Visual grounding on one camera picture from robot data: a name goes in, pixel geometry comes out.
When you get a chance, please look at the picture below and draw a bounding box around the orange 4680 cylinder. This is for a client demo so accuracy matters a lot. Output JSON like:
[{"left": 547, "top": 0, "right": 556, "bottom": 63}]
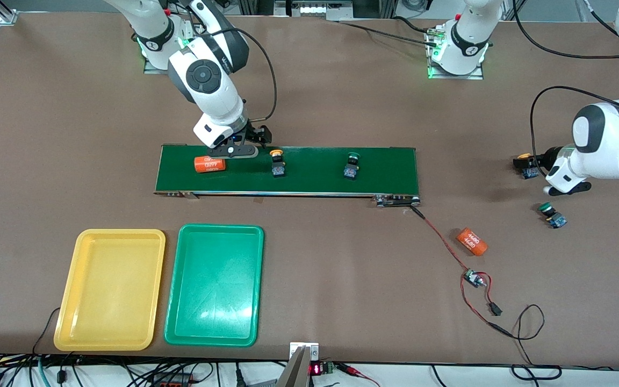
[
  {"left": 457, "top": 227, "right": 488, "bottom": 257},
  {"left": 193, "top": 156, "right": 227, "bottom": 174}
]

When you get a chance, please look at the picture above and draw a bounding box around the black table cable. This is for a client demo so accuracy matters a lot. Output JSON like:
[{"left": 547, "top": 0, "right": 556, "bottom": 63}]
[{"left": 339, "top": 16, "right": 444, "bottom": 48}]

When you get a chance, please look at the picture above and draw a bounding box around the red black power strip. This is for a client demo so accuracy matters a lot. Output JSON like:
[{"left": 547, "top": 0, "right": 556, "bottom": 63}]
[{"left": 151, "top": 372, "right": 192, "bottom": 387}]

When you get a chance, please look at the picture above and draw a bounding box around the green plastic tray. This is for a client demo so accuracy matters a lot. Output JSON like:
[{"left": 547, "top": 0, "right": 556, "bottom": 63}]
[{"left": 164, "top": 223, "right": 265, "bottom": 347}]

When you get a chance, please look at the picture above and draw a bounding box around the green push button switch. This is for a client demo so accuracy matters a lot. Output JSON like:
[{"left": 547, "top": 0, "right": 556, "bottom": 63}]
[
  {"left": 343, "top": 152, "right": 361, "bottom": 179},
  {"left": 537, "top": 202, "right": 568, "bottom": 229}
]

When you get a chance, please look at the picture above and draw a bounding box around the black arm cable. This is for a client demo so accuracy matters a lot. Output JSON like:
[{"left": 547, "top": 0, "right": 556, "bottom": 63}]
[
  {"left": 511, "top": 0, "right": 619, "bottom": 178},
  {"left": 194, "top": 27, "right": 278, "bottom": 123}
]

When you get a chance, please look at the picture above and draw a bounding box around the grey metal wedge bar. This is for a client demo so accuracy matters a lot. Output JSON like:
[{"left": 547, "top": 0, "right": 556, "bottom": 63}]
[{"left": 276, "top": 346, "right": 310, "bottom": 387}]

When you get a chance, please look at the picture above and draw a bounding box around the yellow plastic tray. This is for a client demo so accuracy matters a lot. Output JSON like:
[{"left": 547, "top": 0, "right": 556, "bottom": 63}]
[{"left": 53, "top": 228, "right": 167, "bottom": 352}]

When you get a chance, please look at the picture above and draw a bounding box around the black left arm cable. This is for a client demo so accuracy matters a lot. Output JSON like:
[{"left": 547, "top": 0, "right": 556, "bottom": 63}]
[{"left": 511, "top": 0, "right": 619, "bottom": 178}]

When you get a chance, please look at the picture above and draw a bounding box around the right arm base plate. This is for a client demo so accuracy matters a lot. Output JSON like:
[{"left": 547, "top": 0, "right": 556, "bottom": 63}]
[{"left": 143, "top": 15, "right": 206, "bottom": 75}]

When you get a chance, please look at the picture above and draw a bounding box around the red lead with black plug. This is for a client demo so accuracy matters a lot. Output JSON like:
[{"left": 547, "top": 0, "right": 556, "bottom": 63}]
[{"left": 479, "top": 273, "right": 503, "bottom": 317}]

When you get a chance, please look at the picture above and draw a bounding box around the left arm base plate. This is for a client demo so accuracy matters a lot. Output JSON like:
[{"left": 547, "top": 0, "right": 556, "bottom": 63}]
[{"left": 427, "top": 27, "right": 486, "bottom": 80}]

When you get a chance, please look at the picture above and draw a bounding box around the teal cable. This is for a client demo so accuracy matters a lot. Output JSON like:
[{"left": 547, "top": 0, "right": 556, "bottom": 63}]
[{"left": 35, "top": 357, "right": 52, "bottom": 387}]

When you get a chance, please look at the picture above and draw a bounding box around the thin black cable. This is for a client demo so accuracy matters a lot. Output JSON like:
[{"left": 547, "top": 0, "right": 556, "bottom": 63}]
[{"left": 32, "top": 307, "right": 62, "bottom": 356}]

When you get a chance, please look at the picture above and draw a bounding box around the yellow push button switch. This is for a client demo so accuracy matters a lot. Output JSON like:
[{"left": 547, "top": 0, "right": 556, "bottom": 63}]
[
  {"left": 515, "top": 153, "right": 540, "bottom": 180},
  {"left": 269, "top": 149, "right": 287, "bottom": 178}
]

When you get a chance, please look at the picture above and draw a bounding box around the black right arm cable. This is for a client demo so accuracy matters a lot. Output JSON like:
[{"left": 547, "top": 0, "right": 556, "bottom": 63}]
[{"left": 194, "top": 27, "right": 278, "bottom": 123}]

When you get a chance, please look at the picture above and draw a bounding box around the red clip lead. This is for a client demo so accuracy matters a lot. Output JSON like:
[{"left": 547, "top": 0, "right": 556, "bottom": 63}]
[{"left": 336, "top": 363, "right": 380, "bottom": 387}]

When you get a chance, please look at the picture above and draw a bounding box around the small metal bracket plate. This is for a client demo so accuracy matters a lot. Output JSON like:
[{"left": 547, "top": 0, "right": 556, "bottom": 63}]
[{"left": 290, "top": 342, "right": 320, "bottom": 360}]

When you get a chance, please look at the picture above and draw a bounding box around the small motor controller board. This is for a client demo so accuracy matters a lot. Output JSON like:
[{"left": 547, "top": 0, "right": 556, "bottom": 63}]
[{"left": 463, "top": 269, "right": 488, "bottom": 289}]

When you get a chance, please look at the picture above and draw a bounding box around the green belt conveyor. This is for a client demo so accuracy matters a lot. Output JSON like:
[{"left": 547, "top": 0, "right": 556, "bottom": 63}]
[{"left": 154, "top": 144, "right": 421, "bottom": 208}]

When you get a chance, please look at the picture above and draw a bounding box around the red black conveyor cable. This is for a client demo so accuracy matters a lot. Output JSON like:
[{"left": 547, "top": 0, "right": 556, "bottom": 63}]
[{"left": 409, "top": 205, "right": 469, "bottom": 275}]

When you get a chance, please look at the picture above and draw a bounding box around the aluminium frame rack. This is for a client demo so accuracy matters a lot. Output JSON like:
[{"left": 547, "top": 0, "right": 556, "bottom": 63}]
[{"left": 237, "top": 0, "right": 396, "bottom": 21}]

